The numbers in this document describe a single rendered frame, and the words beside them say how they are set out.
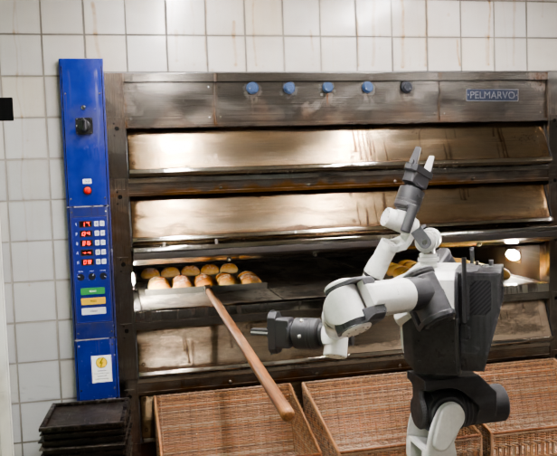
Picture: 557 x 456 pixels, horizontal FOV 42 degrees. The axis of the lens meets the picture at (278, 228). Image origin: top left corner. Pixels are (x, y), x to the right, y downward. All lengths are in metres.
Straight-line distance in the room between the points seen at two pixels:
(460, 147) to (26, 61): 1.77
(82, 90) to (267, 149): 0.74
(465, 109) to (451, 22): 0.37
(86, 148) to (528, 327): 2.01
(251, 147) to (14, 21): 0.99
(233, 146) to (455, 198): 0.98
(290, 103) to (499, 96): 0.92
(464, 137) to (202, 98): 1.12
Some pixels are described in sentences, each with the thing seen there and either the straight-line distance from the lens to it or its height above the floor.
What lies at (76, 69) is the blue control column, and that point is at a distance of 2.87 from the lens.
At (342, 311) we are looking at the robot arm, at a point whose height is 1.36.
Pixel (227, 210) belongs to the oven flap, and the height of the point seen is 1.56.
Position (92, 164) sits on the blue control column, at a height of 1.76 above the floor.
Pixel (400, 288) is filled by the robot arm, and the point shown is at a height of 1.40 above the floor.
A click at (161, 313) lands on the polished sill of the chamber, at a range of 2.92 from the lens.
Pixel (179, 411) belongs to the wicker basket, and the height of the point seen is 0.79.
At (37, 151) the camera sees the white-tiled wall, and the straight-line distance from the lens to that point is 2.88.
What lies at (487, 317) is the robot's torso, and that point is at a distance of 2.13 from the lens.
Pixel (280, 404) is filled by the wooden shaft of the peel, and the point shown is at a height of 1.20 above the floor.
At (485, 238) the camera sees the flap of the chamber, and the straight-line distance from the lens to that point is 3.10.
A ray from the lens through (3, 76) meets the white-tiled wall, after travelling 2.92.
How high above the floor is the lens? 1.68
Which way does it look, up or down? 4 degrees down
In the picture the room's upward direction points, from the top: 2 degrees counter-clockwise
